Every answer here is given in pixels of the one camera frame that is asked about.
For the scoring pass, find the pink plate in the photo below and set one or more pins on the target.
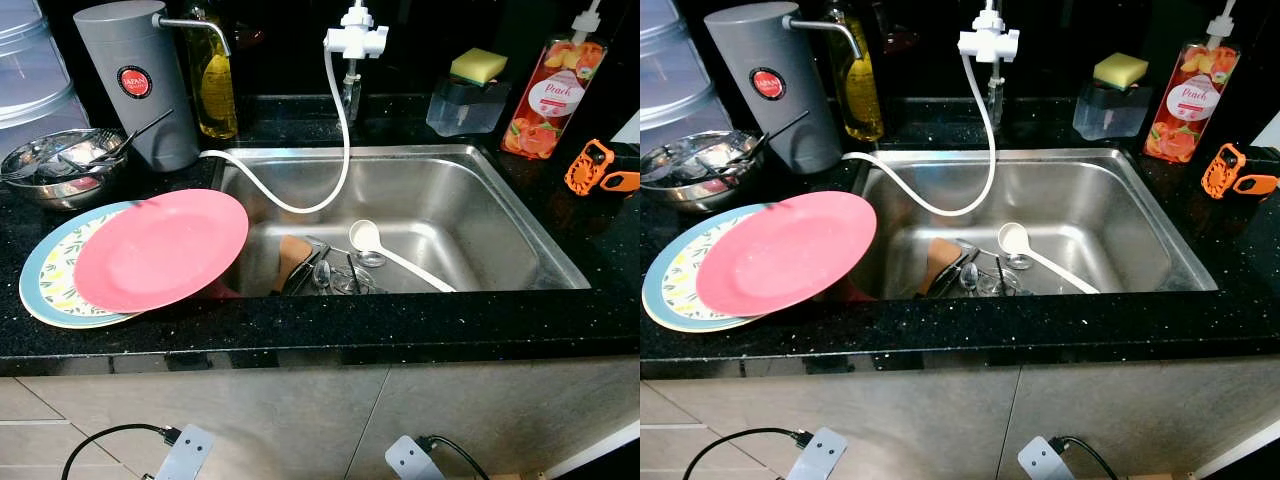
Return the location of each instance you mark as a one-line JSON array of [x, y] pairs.
[[785, 255], [160, 250]]

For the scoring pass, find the peach dish soap bottle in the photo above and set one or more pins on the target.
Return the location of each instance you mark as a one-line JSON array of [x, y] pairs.
[[1190, 105], [550, 100]]

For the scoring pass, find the white plastic ladle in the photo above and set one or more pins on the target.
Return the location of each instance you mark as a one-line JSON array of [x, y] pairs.
[[363, 236], [1012, 238]]

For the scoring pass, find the grey kitchen cabinet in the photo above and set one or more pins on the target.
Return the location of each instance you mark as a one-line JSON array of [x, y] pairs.
[[950, 425]]

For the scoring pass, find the lemon patterned blue-rimmed plate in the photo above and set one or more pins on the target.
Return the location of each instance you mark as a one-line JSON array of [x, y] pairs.
[[55, 285], [675, 290]]

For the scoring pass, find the stainless steel bowl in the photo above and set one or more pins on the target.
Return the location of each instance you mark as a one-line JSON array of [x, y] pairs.
[[700, 199], [60, 197]]

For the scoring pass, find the small orange black fan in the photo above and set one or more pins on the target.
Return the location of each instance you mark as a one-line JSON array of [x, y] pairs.
[[588, 165], [1222, 170]]

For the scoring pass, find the steel fork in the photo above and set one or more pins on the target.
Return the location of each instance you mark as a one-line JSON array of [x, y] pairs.
[[690, 157], [50, 155]]

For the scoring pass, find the white cutting board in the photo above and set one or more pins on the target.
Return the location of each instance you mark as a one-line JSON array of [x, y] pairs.
[[630, 128], [1270, 128]]

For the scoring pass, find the stainless steel sink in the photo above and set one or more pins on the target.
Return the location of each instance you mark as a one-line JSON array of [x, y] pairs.
[[470, 210], [1110, 210]]

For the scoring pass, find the clear plastic sponge holder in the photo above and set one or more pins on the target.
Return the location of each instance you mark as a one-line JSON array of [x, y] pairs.
[[460, 112], [1105, 115]]

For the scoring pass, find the dark cabinet with white trim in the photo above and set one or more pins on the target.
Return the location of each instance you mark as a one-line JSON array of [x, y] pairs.
[[620, 465], [1260, 472]]

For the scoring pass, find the grey water filter canister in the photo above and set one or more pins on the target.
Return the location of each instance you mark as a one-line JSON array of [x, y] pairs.
[[760, 40], [125, 40]]

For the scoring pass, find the yellow sponge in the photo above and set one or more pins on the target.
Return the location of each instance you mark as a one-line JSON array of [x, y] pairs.
[[478, 66], [1120, 70]]

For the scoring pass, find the yellow cooking oil bottle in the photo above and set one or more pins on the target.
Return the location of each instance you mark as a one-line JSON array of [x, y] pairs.
[[215, 95], [860, 100]]

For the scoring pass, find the chrome filter spout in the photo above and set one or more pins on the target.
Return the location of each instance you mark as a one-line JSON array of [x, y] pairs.
[[825, 24], [195, 22]]

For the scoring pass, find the chrome tap stem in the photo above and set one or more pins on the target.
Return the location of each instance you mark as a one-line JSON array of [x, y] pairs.
[[996, 100], [353, 95]]

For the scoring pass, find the white tap diverter valve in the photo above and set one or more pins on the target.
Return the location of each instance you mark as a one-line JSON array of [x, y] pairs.
[[355, 40], [988, 42]]

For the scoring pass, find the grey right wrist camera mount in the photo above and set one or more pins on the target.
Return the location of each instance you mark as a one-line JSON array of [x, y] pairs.
[[412, 460], [1045, 462]]

